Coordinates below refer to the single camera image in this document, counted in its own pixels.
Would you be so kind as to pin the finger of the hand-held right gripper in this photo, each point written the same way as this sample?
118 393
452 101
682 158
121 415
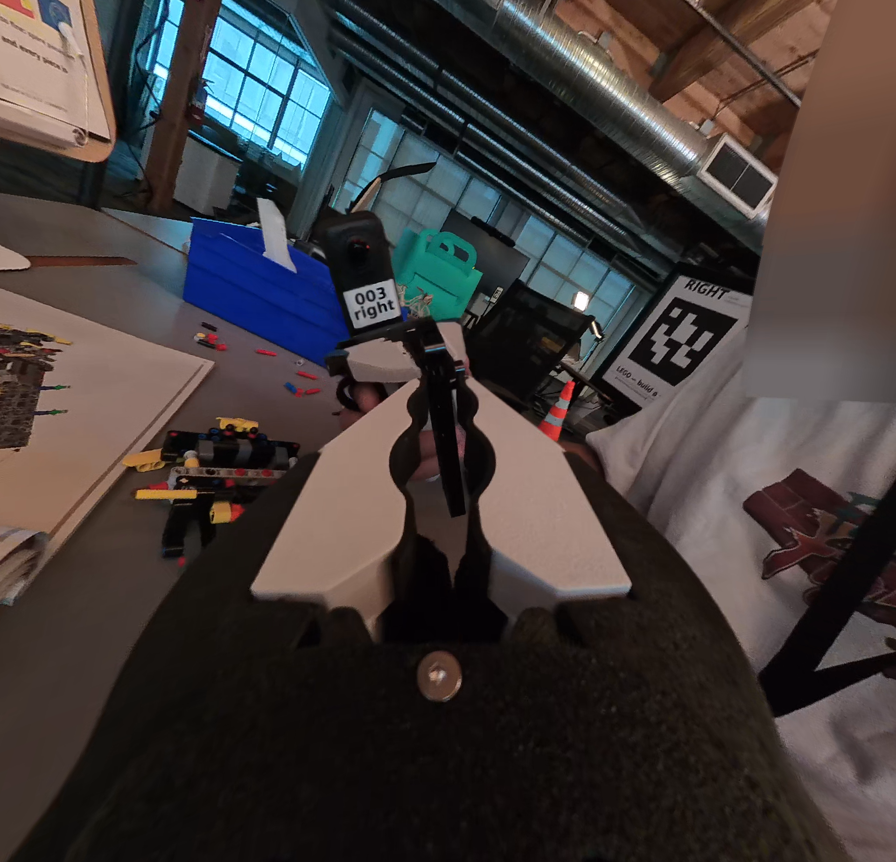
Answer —
385 362
458 351

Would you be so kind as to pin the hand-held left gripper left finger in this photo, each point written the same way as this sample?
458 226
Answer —
329 519

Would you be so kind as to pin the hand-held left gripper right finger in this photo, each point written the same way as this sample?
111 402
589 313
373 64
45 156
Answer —
549 519

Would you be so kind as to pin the black lego beam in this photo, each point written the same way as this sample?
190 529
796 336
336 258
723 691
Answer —
446 449

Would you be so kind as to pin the black yellow lego car chassis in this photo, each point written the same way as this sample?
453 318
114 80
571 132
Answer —
231 453

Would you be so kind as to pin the scattered small lego pieces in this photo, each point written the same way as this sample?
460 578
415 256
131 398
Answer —
264 352

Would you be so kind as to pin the open lego instruction booklet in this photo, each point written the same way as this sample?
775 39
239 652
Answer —
119 414

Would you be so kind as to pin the person's right hand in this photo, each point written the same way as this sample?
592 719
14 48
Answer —
365 400

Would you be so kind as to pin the teal plastic bin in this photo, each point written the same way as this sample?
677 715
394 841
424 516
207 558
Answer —
434 274

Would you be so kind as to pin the black mesh office chair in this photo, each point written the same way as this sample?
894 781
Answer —
532 344

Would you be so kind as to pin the white paper sheet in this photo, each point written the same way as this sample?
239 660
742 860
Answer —
276 236

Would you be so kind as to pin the orange traffic cone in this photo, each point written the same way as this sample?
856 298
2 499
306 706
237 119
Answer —
558 418

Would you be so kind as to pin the black monitor screen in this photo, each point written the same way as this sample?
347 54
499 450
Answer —
500 253

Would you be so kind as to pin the blue plastic bin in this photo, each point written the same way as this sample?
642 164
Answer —
245 281

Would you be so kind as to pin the lit panel lamp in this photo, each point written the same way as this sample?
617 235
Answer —
581 301

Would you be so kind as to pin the large paned window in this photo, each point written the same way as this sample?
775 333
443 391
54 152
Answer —
280 92

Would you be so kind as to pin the framed black white marker sign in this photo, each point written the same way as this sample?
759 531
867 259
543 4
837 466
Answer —
689 330

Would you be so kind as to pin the red fire extinguisher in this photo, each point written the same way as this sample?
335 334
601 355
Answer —
200 99

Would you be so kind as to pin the white vent grille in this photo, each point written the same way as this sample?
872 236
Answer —
738 176

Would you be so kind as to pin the paned glass wall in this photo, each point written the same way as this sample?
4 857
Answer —
420 197

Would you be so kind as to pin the wooden post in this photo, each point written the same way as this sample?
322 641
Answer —
185 92

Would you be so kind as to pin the silver air duct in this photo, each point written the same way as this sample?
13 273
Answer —
595 71

